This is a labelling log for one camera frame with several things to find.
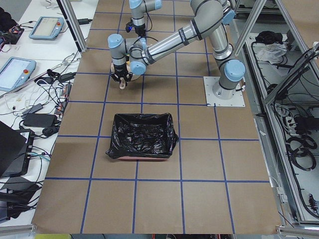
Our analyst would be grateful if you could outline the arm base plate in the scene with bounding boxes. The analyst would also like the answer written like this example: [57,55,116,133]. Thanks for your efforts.
[203,76,245,107]

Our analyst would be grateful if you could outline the black power adapter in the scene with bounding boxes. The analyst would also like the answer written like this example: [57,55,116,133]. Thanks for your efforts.
[23,114,58,127]

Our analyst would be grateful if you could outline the upper blue teach pendant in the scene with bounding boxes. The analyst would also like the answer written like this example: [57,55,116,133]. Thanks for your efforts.
[29,16,64,40]

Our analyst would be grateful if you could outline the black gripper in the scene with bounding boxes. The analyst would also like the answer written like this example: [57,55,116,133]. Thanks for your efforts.
[111,65,133,82]
[125,21,146,37]

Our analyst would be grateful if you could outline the white crumpled cloth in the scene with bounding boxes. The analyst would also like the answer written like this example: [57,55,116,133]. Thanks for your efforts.
[256,43,287,64]

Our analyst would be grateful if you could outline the lower blue teach pendant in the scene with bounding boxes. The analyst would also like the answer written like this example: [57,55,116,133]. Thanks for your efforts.
[0,57,36,92]

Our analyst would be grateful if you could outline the blue teach pendant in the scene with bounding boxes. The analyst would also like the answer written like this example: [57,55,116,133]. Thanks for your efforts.
[0,57,36,92]
[29,16,64,40]

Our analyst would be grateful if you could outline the black laptop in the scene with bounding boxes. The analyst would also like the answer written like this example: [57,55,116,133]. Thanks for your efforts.
[0,122,34,178]

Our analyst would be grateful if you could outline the beige plastic dustpan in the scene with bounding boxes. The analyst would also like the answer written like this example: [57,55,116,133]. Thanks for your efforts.
[111,61,140,90]

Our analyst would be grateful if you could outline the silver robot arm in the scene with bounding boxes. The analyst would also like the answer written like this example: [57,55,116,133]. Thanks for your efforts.
[126,0,162,37]
[108,0,245,96]

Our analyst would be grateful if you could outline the black bag lined bin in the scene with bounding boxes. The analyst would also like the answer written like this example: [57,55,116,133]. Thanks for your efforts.
[106,113,179,159]

